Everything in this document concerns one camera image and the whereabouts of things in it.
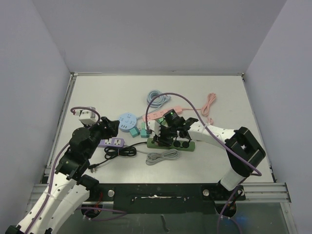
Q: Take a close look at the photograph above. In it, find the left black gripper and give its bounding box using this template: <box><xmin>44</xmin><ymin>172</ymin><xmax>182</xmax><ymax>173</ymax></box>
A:
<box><xmin>83</xmin><ymin>116</ymin><xmax>119</xmax><ymax>158</ymax></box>

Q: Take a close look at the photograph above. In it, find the pink power strip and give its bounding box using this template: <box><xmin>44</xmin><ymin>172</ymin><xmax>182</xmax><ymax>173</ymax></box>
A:
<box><xmin>142</xmin><ymin>106</ymin><xmax>183</xmax><ymax>122</ymax></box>

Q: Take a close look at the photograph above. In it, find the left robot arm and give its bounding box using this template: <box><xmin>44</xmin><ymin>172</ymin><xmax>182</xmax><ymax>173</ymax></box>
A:
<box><xmin>6</xmin><ymin>117</ymin><xmax>119</xmax><ymax>234</ymax></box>

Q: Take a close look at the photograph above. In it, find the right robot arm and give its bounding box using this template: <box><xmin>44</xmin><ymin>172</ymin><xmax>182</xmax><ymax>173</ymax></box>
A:
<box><xmin>146</xmin><ymin>109</ymin><xmax>266</xmax><ymax>199</ymax></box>

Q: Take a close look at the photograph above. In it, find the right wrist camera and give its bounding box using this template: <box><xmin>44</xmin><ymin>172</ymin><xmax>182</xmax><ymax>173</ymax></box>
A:
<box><xmin>145</xmin><ymin>120</ymin><xmax>161</xmax><ymax>136</ymax></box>

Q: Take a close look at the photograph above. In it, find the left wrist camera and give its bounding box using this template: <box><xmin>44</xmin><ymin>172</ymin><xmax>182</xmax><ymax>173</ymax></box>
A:
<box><xmin>73</xmin><ymin>108</ymin><xmax>97</xmax><ymax>126</ymax></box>

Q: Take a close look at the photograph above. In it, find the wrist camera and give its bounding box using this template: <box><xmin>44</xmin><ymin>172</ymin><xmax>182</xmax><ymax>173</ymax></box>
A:
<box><xmin>145</xmin><ymin>120</ymin><xmax>161</xmax><ymax>136</ymax></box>
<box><xmin>73</xmin><ymin>108</ymin><xmax>97</xmax><ymax>126</ymax></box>

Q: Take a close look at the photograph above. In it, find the black power cord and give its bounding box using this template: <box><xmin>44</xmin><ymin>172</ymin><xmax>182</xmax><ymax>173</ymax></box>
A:
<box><xmin>89</xmin><ymin>141</ymin><xmax>149</xmax><ymax>174</ymax></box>

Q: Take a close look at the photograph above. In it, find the grey coiled cord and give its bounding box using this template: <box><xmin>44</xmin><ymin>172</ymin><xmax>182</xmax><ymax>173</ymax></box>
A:
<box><xmin>145</xmin><ymin>149</ymin><xmax>181</xmax><ymax>166</ymax></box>

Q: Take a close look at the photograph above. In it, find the blue coiled cord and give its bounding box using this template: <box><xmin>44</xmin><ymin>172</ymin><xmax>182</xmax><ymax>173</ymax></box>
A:
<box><xmin>145</xmin><ymin>89</ymin><xmax>172</xmax><ymax>107</ymax></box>

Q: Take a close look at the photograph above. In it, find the blue round power strip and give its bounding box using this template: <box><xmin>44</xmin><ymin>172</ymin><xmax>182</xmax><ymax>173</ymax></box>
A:
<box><xmin>118</xmin><ymin>113</ymin><xmax>137</xmax><ymax>132</ymax></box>

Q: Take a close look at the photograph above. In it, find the green power strip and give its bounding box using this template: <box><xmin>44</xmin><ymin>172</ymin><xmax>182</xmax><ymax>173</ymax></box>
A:
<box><xmin>147</xmin><ymin>138</ymin><xmax>195</xmax><ymax>152</ymax></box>

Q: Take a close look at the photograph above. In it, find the teal charger lower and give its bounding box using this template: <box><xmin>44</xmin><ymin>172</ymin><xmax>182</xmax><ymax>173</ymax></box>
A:
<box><xmin>140</xmin><ymin>129</ymin><xmax>150</xmax><ymax>138</ymax></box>

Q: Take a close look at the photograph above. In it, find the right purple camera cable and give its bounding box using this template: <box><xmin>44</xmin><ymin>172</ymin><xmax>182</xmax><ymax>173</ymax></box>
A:
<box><xmin>145</xmin><ymin>92</ymin><xmax>262</xmax><ymax>234</ymax></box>

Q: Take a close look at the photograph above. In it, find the pink coiled cord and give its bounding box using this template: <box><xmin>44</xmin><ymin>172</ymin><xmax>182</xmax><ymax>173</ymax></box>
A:
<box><xmin>181</xmin><ymin>92</ymin><xmax>218</xmax><ymax>125</ymax></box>

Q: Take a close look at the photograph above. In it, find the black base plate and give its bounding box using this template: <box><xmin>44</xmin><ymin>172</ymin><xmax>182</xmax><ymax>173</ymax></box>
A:
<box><xmin>81</xmin><ymin>183</ymin><xmax>246</xmax><ymax>218</ymax></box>

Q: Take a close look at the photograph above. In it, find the teal charger left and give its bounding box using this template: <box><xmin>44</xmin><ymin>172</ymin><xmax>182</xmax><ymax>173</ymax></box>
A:
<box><xmin>129</xmin><ymin>127</ymin><xmax>140</xmax><ymax>137</ymax></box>

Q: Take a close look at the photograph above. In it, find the purple power strip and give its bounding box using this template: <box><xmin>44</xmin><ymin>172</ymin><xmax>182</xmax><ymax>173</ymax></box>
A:
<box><xmin>98</xmin><ymin>137</ymin><xmax>125</xmax><ymax>148</ymax></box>

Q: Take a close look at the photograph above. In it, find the teal charger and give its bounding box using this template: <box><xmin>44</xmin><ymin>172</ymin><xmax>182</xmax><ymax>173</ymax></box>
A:
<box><xmin>129</xmin><ymin>127</ymin><xmax>140</xmax><ymax>137</ymax></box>
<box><xmin>140</xmin><ymin>129</ymin><xmax>150</xmax><ymax>138</ymax></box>

